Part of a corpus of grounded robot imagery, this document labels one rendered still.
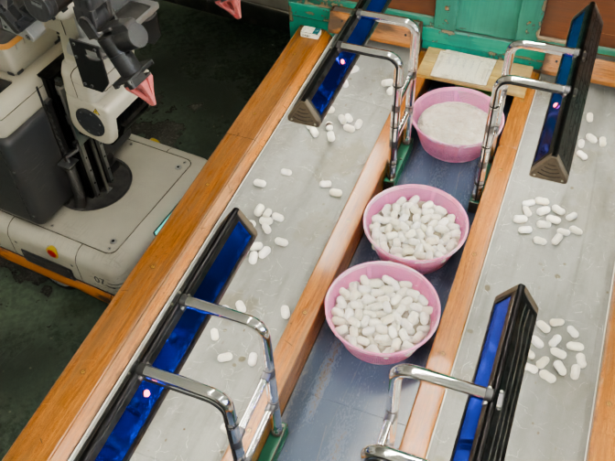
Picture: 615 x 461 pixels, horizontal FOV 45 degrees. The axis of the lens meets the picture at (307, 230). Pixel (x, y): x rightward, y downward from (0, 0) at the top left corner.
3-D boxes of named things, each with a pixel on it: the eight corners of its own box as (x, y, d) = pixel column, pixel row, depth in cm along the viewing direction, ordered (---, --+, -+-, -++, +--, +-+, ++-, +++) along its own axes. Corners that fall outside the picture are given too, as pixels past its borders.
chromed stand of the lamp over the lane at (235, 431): (167, 486, 156) (121, 374, 123) (210, 404, 168) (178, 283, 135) (251, 518, 151) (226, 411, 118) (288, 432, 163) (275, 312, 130)
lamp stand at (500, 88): (467, 211, 205) (491, 78, 171) (482, 164, 217) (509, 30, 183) (537, 229, 200) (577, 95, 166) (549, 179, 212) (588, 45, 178)
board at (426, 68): (415, 76, 230) (415, 73, 230) (428, 49, 240) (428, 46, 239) (523, 98, 222) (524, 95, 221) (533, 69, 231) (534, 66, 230)
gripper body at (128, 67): (156, 64, 186) (139, 38, 182) (132, 87, 180) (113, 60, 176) (139, 69, 190) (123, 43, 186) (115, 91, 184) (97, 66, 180)
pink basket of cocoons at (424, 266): (364, 286, 189) (365, 262, 182) (360, 209, 206) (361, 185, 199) (470, 284, 188) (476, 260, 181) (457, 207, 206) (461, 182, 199)
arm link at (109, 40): (104, 26, 182) (90, 39, 179) (122, 21, 178) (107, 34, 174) (121, 51, 185) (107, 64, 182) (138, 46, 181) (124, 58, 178)
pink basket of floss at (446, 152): (434, 180, 213) (437, 155, 206) (393, 124, 230) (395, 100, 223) (516, 155, 219) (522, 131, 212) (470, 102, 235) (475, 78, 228)
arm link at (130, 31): (98, 1, 179) (75, 19, 174) (127, -11, 172) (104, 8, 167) (126, 44, 185) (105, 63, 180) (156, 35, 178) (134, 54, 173)
